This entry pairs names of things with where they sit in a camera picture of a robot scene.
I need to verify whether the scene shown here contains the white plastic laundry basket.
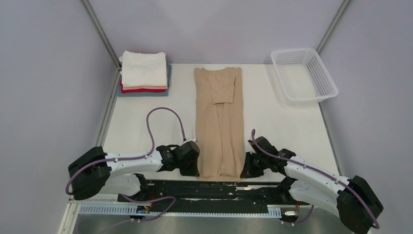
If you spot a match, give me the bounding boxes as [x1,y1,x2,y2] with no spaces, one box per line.
[270,48,338,105]

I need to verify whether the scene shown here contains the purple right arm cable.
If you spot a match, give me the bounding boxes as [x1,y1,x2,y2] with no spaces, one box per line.
[250,129,381,230]

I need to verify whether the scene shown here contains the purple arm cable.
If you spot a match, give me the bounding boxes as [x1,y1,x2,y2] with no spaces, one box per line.
[250,129,381,230]
[66,107,177,223]

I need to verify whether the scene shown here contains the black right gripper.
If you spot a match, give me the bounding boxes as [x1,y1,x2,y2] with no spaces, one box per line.
[240,152,268,179]

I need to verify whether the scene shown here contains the right corner metal post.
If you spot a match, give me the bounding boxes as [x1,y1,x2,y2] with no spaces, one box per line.
[316,0,353,55]

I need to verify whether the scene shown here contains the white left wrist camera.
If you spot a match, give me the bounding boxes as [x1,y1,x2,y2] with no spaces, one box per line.
[183,137,197,143]

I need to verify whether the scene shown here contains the peach folded t shirt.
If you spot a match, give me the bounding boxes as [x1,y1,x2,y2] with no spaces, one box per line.
[122,86,168,90]

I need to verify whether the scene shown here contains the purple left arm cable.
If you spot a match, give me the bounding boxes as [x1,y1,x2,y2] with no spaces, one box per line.
[66,107,177,223]

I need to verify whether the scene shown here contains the red folded t shirt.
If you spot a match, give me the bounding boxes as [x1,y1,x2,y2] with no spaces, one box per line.
[119,81,167,94]

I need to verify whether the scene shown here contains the slotted white cable duct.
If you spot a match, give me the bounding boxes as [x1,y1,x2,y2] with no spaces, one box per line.
[78,204,282,218]

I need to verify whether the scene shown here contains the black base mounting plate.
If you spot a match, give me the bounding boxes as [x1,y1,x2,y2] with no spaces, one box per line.
[131,179,299,214]

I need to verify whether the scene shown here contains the aluminium frame rail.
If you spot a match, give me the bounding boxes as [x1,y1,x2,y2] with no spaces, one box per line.
[57,202,94,234]

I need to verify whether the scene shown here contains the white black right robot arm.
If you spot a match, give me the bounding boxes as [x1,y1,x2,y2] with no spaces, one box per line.
[240,136,384,234]

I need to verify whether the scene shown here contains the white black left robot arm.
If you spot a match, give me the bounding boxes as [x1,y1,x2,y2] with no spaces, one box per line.
[66,140,200,202]

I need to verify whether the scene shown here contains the corner metal post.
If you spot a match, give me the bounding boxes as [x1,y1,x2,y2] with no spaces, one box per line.
[80,0,121,70]
[316,0,353,55]

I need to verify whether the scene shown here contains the beige t shirt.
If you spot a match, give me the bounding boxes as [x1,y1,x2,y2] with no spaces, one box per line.
[194,67,245,180]

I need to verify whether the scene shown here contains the left corner metal post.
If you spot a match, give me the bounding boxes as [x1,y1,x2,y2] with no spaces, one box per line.
[80,0,121,70]

